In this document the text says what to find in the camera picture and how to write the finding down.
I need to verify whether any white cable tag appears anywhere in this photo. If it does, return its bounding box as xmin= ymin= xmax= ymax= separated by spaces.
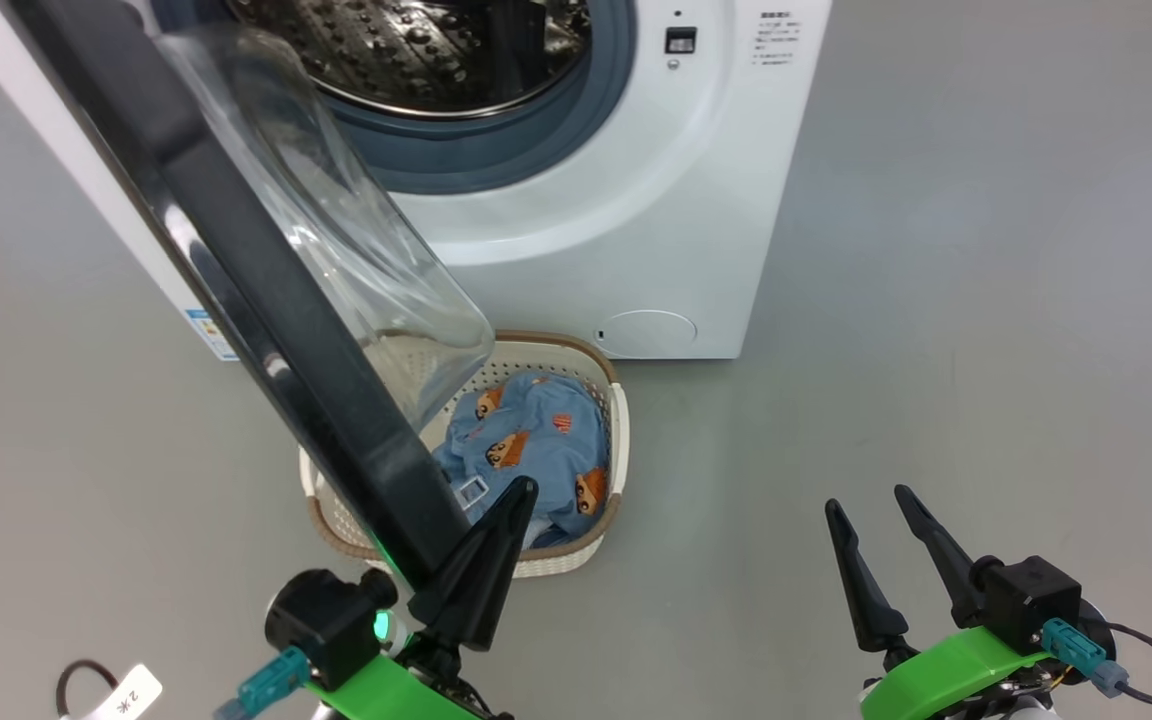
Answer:
xmin=64 ymin=663 xmax=165 ymax=720

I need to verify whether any teal right camera connector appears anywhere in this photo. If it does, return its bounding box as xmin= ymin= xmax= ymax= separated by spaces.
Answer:
xmin=1041 ymin=617 xmax=1129 ymax=698

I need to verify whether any perforated steel washing machine drum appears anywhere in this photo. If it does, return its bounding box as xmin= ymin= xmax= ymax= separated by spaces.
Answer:
xmin=226 ymin=0 xmax=593 ymax=119

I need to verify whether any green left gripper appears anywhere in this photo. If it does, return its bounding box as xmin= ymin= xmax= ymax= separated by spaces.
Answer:
xmin=304 ymin=477 xmax=539 ymax=720

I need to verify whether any teal camera connector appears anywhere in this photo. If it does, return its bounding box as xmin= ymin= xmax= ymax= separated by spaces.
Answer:
xmin=1041 ymin=617 xmax=1129 ymax=698
xmin=214 ymin=647 xmax=313 ymax=720

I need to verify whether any blue energy label sticker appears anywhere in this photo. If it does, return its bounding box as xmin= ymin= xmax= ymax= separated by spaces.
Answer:
xmin=184 ymin=308 xmax=240 ymax=362

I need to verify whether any cream perforated laundry basket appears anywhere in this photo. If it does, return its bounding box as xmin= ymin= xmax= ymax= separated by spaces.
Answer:
xmin=298 ymin=330 xmax=630 ymax=580

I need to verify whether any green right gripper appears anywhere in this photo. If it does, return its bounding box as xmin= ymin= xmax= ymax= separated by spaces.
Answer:
xmin=824 ymin=484 xmax=1069 ymax=720

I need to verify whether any white front-load washing machine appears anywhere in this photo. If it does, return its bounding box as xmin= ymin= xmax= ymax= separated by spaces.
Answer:
xmin=0 ymin=0 xmax=834 ymax=363

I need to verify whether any thin black left gripper cable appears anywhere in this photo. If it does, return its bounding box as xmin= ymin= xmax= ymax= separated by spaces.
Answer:
xmin=55 ymin=659 xmax=123 ymax=717

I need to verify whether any grey rubber door gasket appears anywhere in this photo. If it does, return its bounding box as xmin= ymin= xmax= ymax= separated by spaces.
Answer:
xmin=151 ymin=0 xmax=637 ymax=197

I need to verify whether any black round glass washer door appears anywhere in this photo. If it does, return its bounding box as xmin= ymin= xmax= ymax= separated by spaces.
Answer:
xmin=0 ymin=0 xmax=497 ymax=596

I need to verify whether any small printed text sticker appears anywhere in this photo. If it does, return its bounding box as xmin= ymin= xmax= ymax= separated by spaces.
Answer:
xmin=751 ymin=12 xmax=804 ymax=69

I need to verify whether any teal left camera connector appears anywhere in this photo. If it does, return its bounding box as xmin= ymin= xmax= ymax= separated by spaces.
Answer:
xmin=214 ymin=647 xmax=313 ymax=720

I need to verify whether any round white drain filter cover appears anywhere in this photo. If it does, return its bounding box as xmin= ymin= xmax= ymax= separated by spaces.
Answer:
xmin=596 ymin=308 xmax=699 ymax=359

